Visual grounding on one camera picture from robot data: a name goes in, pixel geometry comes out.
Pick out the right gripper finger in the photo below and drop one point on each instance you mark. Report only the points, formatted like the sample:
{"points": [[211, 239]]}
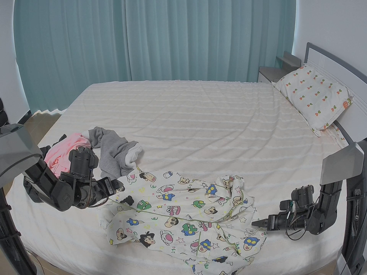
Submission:
{"points": [[262, 223]]}

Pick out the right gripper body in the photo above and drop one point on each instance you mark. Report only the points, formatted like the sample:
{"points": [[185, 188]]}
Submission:
{"points": [[276, 221]]}

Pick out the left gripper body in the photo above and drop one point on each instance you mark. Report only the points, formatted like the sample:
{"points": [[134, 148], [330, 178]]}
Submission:
{"points": [[110, 186]]}

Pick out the white printed pyjama top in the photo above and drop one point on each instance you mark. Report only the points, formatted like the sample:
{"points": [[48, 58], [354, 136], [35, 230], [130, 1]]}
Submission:
{"points": [[172, 205]]}

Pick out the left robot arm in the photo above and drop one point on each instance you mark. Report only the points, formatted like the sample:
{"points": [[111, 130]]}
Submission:
{"points": [[17, 153]]}

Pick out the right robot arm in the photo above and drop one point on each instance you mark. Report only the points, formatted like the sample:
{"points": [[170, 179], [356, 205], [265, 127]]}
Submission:
{"points": [[329, 208]]}

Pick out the grey garment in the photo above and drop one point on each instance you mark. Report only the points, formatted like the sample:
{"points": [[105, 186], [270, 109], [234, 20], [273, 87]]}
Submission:
{"points": [[114, 150]]}

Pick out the pink garment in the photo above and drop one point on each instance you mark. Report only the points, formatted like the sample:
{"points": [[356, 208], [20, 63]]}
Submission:
{"points": [[61, 153]]}

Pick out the black garment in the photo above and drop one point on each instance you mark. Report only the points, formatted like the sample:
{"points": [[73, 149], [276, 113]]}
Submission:
{"points": [[30, 193]]}

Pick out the bed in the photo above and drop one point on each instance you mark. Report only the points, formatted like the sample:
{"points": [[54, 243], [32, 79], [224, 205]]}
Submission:
{"points": [[200, 119]]}

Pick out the dark grey chest of drawers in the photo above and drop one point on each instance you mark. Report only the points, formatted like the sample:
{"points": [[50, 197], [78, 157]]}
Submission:
{"points": [[3, 113]]}

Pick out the white printed pillow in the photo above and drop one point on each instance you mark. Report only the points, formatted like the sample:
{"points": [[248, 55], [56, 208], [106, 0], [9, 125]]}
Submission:
{"points": [[312, 96]]}

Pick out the grey bedside table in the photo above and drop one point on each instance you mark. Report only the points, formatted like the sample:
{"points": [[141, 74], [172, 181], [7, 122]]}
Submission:
{"points": [[272, 72]]}

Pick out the blue-green curtain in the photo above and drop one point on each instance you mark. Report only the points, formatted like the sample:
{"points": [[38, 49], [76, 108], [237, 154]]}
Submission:
{"points": [[143, 39]]}

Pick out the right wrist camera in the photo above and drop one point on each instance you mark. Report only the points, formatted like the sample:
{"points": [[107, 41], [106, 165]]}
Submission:
{"points": [[286, 205]]}

